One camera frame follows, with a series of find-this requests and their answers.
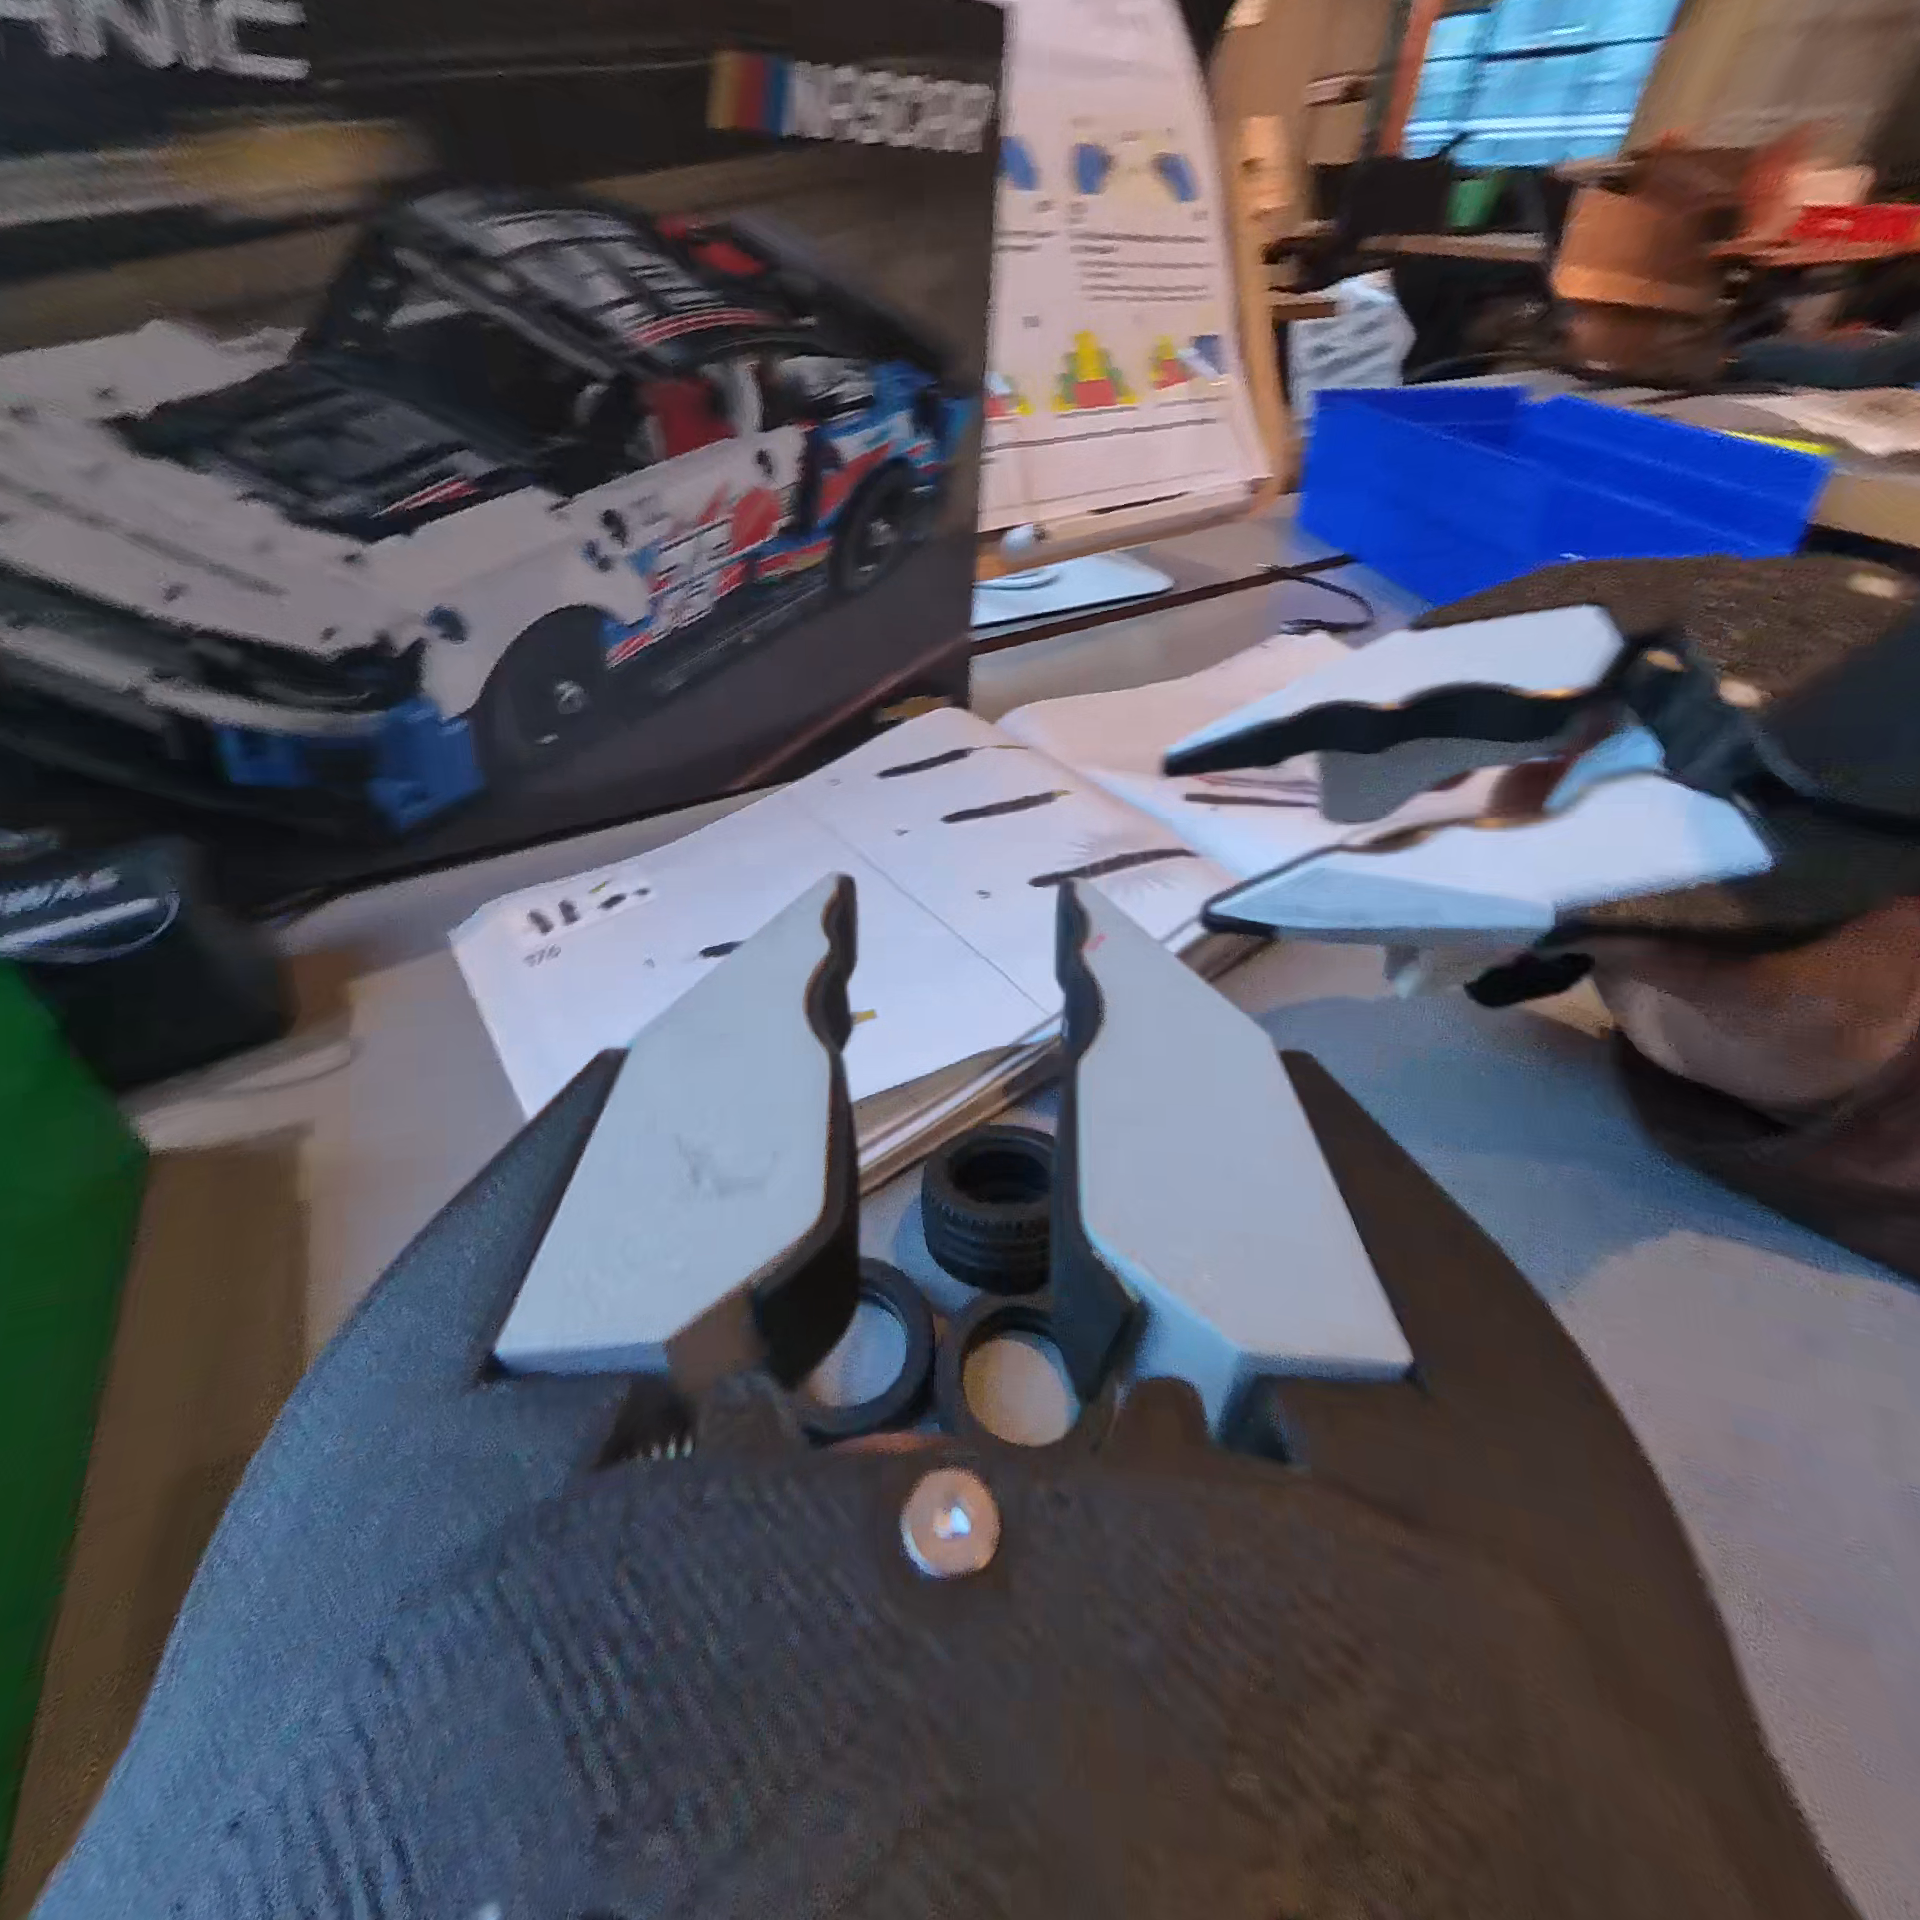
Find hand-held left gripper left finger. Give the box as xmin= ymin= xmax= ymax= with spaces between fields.
xmin=491 ymin=876 xmax=865 ymax=1388

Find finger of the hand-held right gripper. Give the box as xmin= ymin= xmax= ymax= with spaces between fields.
xmin=1162 ymin=605 xmax=1631 ymax=781
xmin=1198 ymin=741 xmax=1779 ymax=953

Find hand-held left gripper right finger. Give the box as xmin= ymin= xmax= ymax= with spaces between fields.
xmin=1050 ymin=878 xmax=1416 ymax=1457

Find black rubber tyre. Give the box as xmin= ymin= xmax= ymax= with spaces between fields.
xmin=803 ymin=1258 xmax=938 ymax=1445
xmin=923 ymin=1128 xmax=1061 ymax=1295
xmin=945 ymin=1303 xmax=1084 ymax=1449

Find green plastic bin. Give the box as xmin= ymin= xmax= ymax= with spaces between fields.
xmin=0 ymin=961 xmax=152 ymax=1803

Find grey desk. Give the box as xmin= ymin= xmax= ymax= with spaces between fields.
xmin=126 ymin=495 xmax=1920 ymax=1920

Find person's right hand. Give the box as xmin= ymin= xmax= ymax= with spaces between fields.
xmin=1604 ymin=913 xmax=1920 ymax=1122

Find blue plastic bin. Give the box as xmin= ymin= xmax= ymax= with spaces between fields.
xmin=1296 ymin=385 xmax=1834 ymax=605

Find building instruction booklet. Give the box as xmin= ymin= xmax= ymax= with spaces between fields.
xmin=451 ymin=630 xmax=1353 ymax=1188

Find white stand base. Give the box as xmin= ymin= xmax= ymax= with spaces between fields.
xmin=972 ymin=526 xmax=1177 ymax=630

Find background work desks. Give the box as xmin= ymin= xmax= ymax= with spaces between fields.
xmin=1260 ymin=0 xmax=1920 ymax=394

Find wooden board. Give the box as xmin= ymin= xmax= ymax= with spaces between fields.
xmin=46 ymin=1125 xmax=318 ymax=1876

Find printed instruction sheet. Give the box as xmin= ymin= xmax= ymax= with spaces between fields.
xmin=983 ymin=0 xmax=1277 ymax=528

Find black power adapter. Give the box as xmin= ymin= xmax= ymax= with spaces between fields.
xmin=0 ymin=831 xmax=293 ymax=1090

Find black toy car box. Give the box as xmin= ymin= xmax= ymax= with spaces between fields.
xmin=0 ymin=0 xmax=1007 ymax=916

